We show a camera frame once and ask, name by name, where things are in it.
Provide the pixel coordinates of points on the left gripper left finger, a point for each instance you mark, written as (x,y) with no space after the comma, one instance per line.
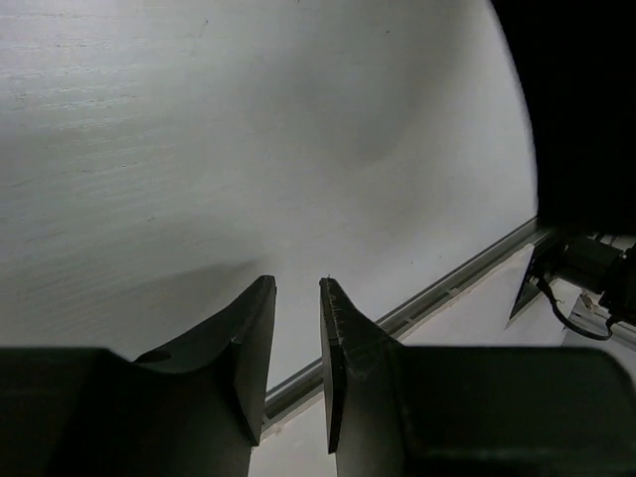
(209,384)

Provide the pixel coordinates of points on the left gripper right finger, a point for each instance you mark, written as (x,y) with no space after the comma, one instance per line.
(366,411)

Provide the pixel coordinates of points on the black skirt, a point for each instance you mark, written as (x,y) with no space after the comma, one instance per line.
(576,65)

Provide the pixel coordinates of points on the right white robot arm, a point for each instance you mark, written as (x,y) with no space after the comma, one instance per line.
(592,265)

